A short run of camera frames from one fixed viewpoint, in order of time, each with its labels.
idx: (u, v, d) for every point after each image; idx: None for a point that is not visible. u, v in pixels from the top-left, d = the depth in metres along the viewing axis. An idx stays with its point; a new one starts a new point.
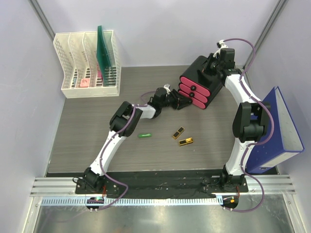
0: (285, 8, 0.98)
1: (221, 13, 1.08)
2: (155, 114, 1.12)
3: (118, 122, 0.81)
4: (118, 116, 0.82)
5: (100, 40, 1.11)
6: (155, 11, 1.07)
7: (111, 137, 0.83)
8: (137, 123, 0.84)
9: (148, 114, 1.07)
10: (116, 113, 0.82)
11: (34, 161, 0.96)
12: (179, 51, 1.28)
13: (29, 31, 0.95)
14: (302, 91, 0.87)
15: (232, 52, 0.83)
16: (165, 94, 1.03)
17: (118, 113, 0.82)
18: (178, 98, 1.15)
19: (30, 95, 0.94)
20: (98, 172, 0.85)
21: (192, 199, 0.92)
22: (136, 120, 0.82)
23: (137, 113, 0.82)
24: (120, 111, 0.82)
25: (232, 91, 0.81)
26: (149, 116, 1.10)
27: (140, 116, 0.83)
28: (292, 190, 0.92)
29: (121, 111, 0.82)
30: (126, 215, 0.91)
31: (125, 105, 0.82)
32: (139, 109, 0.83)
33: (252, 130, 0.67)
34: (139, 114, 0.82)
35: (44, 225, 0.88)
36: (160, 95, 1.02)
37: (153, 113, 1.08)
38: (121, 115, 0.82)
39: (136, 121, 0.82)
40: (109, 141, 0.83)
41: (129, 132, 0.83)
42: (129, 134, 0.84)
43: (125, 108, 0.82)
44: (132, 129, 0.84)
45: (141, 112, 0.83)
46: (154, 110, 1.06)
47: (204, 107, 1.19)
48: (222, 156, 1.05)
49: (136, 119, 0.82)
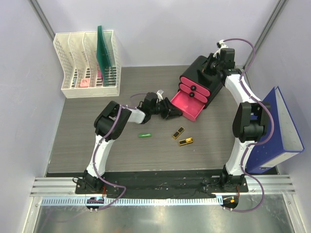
0: (285, 8, 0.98)
1: (221, 13, 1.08)
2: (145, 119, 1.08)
3: (104, 124, 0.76)
4: (104, 118, 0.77)
5: (100, 40, 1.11)
6: (155, 12, 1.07)
7: (98, 142, 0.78)
8: (124, 124, 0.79)
9: (138, 119, 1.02)
10: (101, 114, 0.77)
11: (34, 162, 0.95)
12: (179, 51, 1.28)
13: (29, 31, 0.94)
14: (302, 91, 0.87)
15: (232, 52, 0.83)
16: (156, 98, 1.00)
17: (104, 114, 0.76)
18: (169, 108, 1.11)
19: (30, 95, 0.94)
20: (95, 175, 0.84)
21: (191, 199, 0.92)
22: (124, 122, 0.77)
23: (125, 113, 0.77)
24: (106, 111, 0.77)
25: (232, 91, 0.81)
26: (138, 121, 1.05)
27: (128, 116, 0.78)
28: (292, 190, 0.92)
29: (107, 112, 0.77)
30: (126, 215, 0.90)
31: (112, 105, 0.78)
32: (127, 109, 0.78)
33: (251, 130, 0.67)
34: (128, 114, 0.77)
35: (44, 225, 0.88)
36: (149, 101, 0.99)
37: (142, 119, 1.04)
38: (107, 117, 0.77)
39: (124, 122, 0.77)
40: (97, 146, 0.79)
41: (116, 135, 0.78)
42: (115, 137, 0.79)
43: (111, 109, 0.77)
44: (120, 131, 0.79)
45: (129, 113, 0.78)
46: (143, 116, 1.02)
47: (194, 119, 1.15)
48: (222, 156, 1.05)
49: (125, 120, 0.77)
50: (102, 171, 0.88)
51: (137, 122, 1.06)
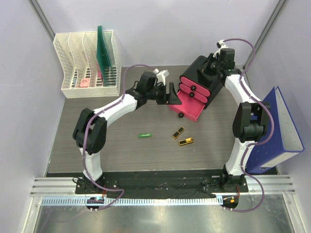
0: (285, 8, 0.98)
1: (221, 13, 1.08)
2: (140, 103, 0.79)
3: (80, 138, 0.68)
4: (80, 131, 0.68)
5: (100, 40, 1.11)
6: (155, 12, 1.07)
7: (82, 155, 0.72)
8: (103, 135, 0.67)
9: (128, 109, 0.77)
10: (77, 127, 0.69)
11: (34, 162, 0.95)
12: (179, 51, 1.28)
13: (29, 30, 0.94)
14: (302, 91, 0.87)
15: (232, 52, 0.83)
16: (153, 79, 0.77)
17: (78, 128, 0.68)
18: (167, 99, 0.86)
19: (30, 95, 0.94)
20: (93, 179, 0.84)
21: (191, 199, 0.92)
22: (99, 134, 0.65)
23: (98, 126, 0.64)
24: (79, 124, 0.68)
25: (232, 91, 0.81)
26: (131, 109, 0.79)
27: (103, 127, 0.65)
28: (292, 190, 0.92)
29: (81, 125, 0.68)
30: (126, 215, 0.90)
31: (83, 115, 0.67)
32: (102, 119, 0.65)
33: (251, 130, 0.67)
34: (101, 126, 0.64)
35: (43, 225, 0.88)
36: (146, 81, 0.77)
37: (134, 105, 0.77)
38: (82, 129, 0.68)
39: (100, 134, 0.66)
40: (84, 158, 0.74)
41: (98, 148, 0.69)
42: (98, 149, 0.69)
43: (84, 121, 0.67)
44: (100, 142, 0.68)
45: (103, 123, 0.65)
46: (134, 102, 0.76)
47: (196, 120, 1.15)
48: (222, 156, 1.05)
49: (99, 132, 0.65)
50: (99, 173, 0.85)
51: (129, 111, 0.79)
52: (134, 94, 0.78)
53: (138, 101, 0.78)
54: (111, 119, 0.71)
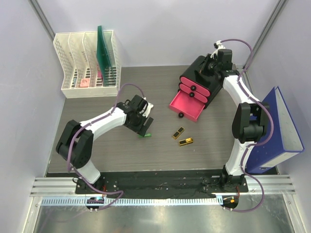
0: (285, 8, 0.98)
1: (221, 13, 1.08)
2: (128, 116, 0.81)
3: (64, 152, 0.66)
4: (64, 144, 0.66)
5: (100, 40, 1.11)
6: (155, 11, 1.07)
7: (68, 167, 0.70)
8: (88, 149, 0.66)
9: (116, 123, 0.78)
10: (60, 140, 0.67)
11: (34, 162, 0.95)
12: (179, 51, 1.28)
13: (28, 31, 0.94)
14: (302, 91, 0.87)
15: (229, 53, 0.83)
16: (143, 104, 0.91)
17: (62, 141, 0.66)
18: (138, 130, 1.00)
19: (30, 95, 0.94)
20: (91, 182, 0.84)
21: (191, 199, 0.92)
22: (84, 148, 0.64)
23: (83, 140, 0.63)
24: (64, 137, 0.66)
25: (231, 92, 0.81)
26: (119, 124, 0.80)
27: (88, 141, 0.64)
28: (292, 190, 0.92)
29: (66, 138, 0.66)
30: (126, 215, 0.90)
31: (68, 128, 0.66)
32: (89, 131, 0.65)
33: (251, 131, 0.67)
34: (86, 140, 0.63)
35: (43, 225, 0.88)
36: (138, 101, 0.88)
37: (124, 118, 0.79)
38: (67, 142, 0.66)
39: (85, 147, 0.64)
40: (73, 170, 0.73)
41: (82, 162, 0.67)
42: (82, 163, 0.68)
43: (69, 134, 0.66)
44: (84, 156, 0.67)
45: (89, 137, 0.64)
46: (124, 116, 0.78)
47: (196, 120, 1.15)
48: (222, 156, 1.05)
49: (83, 146, 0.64)
50: (97, 173, 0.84)
51: (118, 125, 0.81)
52: (124, 108, 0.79)
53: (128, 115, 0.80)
54: (98, 131, 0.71)
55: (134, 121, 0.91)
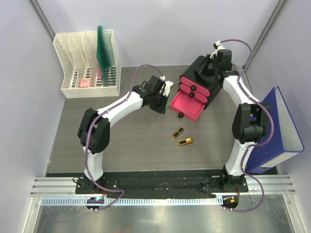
0: (285, 8, 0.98)
1: (221, 13, 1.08)
2: (145, 100, 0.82)
3: (84, 137, 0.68)
4: (84, 131, 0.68)
5: (100, 40, 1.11)
6: (155, 11, 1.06)
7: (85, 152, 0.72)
8: (107, 135, 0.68)
9: (133, 106, 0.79)
10: (81, 127, 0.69)
11: (34, 162, 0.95)
12: (179, 51, 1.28)
13: (28, 30, 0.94)
14: (302, 91, 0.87)
15: (229, 53, 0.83)
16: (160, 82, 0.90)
17: (82, 127, 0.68)
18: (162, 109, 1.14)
19: (30, 95, 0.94)
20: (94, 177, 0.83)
21: (191, 199, 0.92)
22: (102, 135, 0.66)
23: (101, 126, 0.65)
24: (83, 124, 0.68)
25: (230, 93, 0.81)
26: (136, 107, 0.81)
27: (106, 128, 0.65)
28: (292, 190, 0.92)
29: (85, 125, 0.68)
30: (126, 215, 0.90)
31: (87, 116, 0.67)
32: (106, 120, 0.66)
33: (252, 131, 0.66)
34: (104, 127, 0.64)
35: (43, 225, 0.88)
36: (155, 82, 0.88)
37: (140, 102, 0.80)
38: (87, 129, 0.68)
39: (103, 134, 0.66)
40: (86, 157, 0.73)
41: (101, 147, 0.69)
42: (102, 148, 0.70)
43: (88, 122, 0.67)
44: (104, 142, 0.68)
45: (107, 124, 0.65)
46: (140, 100, 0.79)
47: (196, 120, 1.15)
48: (222, 156, 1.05)
49: (102, 133, 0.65)
50: (100, 172, 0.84)
51: (135, 108, 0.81)
52: (140, 91, 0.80)
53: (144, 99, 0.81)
54: (114, 119, 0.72)
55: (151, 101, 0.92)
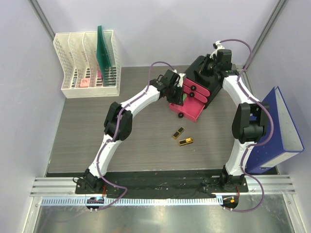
0: (285, 8, 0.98)
1: (221, 13, 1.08)
2: (162, 92, 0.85)
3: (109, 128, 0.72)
4: (110, 122, 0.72)
5: (100, 40, 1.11)
6: (155, 11, 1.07)
7: (105, 141, 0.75)
8: (130, 126, 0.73)
9: (152, 98, 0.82)
10: (106, 118, 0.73)
11: (34, 162, 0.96)
12: (180, 51, 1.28)
13: (28, 30, 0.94)
14: (302, 91, 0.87)
15: (229, 53, 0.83)
16: (175, 74, 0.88)
17: (108, 118, 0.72)
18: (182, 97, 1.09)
19: (30, 95, 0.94)
20: (96, 174, 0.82)
21: (191, 199, 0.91)
22: (126, 125, 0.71)
23: (124, 119, 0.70)
24: (109, 116, 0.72)
25: (230, 93, 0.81)
26: (154, 100, 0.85)
27: (130, 119, 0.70)
28: (292, 190, 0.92)
29: (111, 117, 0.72)
30: (126, 215, 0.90)
31: (112, 108, 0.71)
32: (129, 112, 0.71)
33: (251, 131, 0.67)
34: (127, 119, 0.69)
35: (43, 225, 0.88)
36: (171, 75, 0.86)
37: (157, 95, 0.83)
38: (112, 121, 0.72)
39: (128, 124, 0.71)
40: (104, 146, 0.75)
41: (126, 136, 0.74)
42: (124, 138, 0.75)
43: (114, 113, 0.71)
44: (128, 131, 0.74)
45: (129, 116, 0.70)
46: (157, 93, 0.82)
47: (196, 120, 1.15)
48: (222, 156, 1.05)
49: (127, 123, 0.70)
50: (106, 170, 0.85)
51: (152, 101, 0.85)
52: (157, 85, 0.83)
53: (161, 91, 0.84)
54: (135, 112, 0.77)
55: (169, 92, 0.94)
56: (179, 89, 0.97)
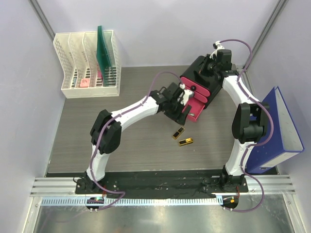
0: (285, 8, 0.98)
1: (221, 13, 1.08)
2: (161, 106, 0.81)
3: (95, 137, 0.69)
4: (96, 131, 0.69)
5: (100, 40, 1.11)
6: (155, 11, 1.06)
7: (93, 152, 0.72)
8: (117, 139, 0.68)
9: (149, 111, 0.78)
10: (94, 126, 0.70)
11: (34, 162, 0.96)
12: (179, 51, 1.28)
13: (28, 31, 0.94)
14: (302, 91, 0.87)
15: (229, 53, 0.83)
16: (179, 89, 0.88)
17: (95, 127, 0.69)
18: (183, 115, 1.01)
19: (30, 95, 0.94)
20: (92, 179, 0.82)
21: (191, 199, 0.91)
22: (113, 137, 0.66)
23: (112, 130, 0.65)
24: (96, 124, 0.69)
25: (230, 93, 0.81)
26: (151, 112, 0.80)
27: (117, 131, 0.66)
28: (292, 190, 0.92)
29: (97, 125, 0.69)
30: (126, 215, 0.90)
31: (100, 117, 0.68)
32: (118, 124, 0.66)
33: (252, 131, 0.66)
34: (114, 131, 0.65)
35: (43, 225, 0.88)
36: (175, 90, 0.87)
37: (155, 108, 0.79)
38: (99, 130, 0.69)
39: (114, 137, 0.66)
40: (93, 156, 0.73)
41: (112, 149, 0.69)
42: (111, 150, 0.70)
43: (101, 122, 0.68)
44: (114, 143, 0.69)
45: (117, 129, 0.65)
46: (156, 106, 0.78)
47: (195, 119, 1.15)
48: (222, 156, 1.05)
49: (113, 135, 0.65)
50: (102, 174, 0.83)
51: (150, 114, 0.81)
52: (157, 97, 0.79)
53: (161, 105, 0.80)
54: (127, 123, 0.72)
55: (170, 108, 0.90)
56: (181, 105, 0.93)
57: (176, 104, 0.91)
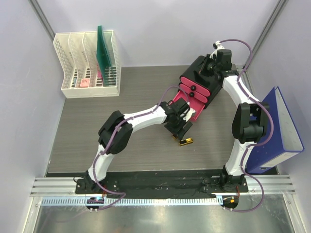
0: (285, 8, 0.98)
1: (221, 13, 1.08)
2: (168, 117, 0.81)
3: (104, 136, 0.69)
4: (106, 130, 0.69)
5: (100, 40, 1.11)
6: (155, 11, 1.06)
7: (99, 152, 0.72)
8: (125, 141, 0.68)
9: (157, 121, 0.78)
10: (104, 125, 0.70)
11: (34, 162, 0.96)
12: (179, 51, 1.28)
13: (28, 30, 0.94)
14: (302, 91, 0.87)
15: (229, 53, 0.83)
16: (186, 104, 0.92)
17: (106, 126, 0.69)
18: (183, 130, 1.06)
19: (30, 95, 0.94)
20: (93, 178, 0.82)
21: (192, 199, 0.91)
22: (123, 138, 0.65)
23: (123, 131, 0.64)
24: (108, 124, 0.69)
25: (230, 93, 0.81)
26: (159, 122, 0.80)
27: (128, 133, 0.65)
28: (292, 190, 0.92)
29: (109, 124, 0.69)
30: (126, 215, 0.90)
31: (113, 117, 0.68)
32: (129, 125, 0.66)
33: (252, 131, 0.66)
34: (126, 132, 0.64)
35: (43, 225, 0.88)
36: (181, 104, 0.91)
37: (163, 118, 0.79)
38: (110, 130, 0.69)
39: (124, 138, 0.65)
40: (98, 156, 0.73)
41: (118, 150, 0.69)
42: (116, 152, 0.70)
43: (113, 122, 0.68)
44: (122, 146, 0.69)
45: (128, 130, 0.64)
46: (164, 116, 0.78)
47: (195, 120, 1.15)
48: (222, 156, 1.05)
49: (123, 137, 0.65)
50: (103, 175, 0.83)
51: (157, 123, 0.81)
52: (166, 108, 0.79)
53: (168, 116, 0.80)
54: (137, 126, 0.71)
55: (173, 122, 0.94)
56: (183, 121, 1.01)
57: (179, 120, 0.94)
